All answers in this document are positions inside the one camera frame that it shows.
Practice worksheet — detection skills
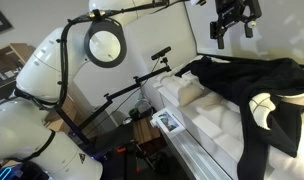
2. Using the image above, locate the black folded tripod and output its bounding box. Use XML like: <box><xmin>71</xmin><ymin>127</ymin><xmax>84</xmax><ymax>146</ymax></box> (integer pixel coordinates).
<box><xmin>123</xmin><ymin>139</ymin><xmax>171</xmax><ymax>176</ymax></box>

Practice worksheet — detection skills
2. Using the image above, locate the green object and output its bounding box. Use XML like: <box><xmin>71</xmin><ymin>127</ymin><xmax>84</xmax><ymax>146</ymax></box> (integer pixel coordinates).
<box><xmin>128</xmin><ymin>107</ymin><xmax>144</xmax><ymax>122</ymax></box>

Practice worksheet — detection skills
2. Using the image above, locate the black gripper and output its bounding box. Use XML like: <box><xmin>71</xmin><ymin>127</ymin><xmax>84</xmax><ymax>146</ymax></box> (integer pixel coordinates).
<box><xmin>209</xmin><ymin>0</ymin><xmax>263</xmax><ymax>51</ymax></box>

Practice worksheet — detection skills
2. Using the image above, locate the black wall picture frame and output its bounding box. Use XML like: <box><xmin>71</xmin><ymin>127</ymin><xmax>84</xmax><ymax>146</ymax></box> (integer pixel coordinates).
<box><xmin>0</xmin><ymin>1</ymin><xmax>13</xmax><ymax>36</ymax></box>

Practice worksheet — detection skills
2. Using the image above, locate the white panel with picture sticker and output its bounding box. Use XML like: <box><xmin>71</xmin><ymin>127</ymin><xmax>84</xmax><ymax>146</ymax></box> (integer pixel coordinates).
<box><xmin>151</xmin><ymin>107</ymin><xmax>187</xmax><ymax>137</ymax></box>

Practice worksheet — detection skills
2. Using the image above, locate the white tufted mattress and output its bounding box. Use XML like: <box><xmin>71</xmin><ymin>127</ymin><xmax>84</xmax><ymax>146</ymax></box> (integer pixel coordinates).
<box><xmin>153</xmin><ymin>54</ymin><xmax>304</xmax><ymax>180</ymax></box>

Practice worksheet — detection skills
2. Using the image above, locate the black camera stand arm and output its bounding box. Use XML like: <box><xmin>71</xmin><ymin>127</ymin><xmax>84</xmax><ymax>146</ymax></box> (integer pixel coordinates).
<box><xmin>53</xmin><ymin>56</ymin><xmax>173</xmax><ymax>145</ymax></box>

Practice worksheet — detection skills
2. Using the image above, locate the black camera bar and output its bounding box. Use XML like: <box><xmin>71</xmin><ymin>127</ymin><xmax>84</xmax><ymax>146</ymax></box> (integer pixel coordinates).
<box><xmin>150</xmin><ymin>46</ymin><xmax>172</xmax><ymax>61</ymax></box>

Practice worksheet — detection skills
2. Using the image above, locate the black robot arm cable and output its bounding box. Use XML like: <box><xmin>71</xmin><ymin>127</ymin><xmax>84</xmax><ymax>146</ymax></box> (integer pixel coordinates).
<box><xmin>56</xmin><ymin>0</ymin><xmax>193</xmax><ymax>108</ymax></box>

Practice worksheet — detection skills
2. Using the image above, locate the beige pillow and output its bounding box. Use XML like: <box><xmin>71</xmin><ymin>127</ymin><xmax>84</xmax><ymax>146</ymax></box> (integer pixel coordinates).
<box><xmin>176</xmin><ymin>82</ymin><xmax>206</xmax><ymax>108</ymax></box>

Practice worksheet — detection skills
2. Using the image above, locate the wooden shelf unit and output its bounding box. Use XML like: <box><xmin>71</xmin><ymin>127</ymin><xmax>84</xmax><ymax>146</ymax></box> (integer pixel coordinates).
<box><xmin>0</xmin><ymin>42</ymin><xmax>101</xmax><ymax>139</ymax></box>

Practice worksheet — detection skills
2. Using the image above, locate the blue lit device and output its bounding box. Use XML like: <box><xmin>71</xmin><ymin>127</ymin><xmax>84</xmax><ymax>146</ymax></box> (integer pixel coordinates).
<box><xmin>0</xmin><ymin>163</ymin><xmax>25</xmax><ymax>180</ymax></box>

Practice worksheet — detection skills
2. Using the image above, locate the wooden stool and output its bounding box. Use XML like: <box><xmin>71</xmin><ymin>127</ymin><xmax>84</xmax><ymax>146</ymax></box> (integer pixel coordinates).
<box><xmin>132</xmin><ymin>116</ymin><xmax>166</xmax><ymax>148</ymax></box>

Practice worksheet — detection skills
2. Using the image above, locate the black cloth with white patches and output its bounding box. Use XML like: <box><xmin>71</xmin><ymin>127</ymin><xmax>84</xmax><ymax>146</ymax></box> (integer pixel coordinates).
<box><xmin>175</xmin><ymin>55</ymin><xmax>304</xmax><ymax>180</ymax></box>

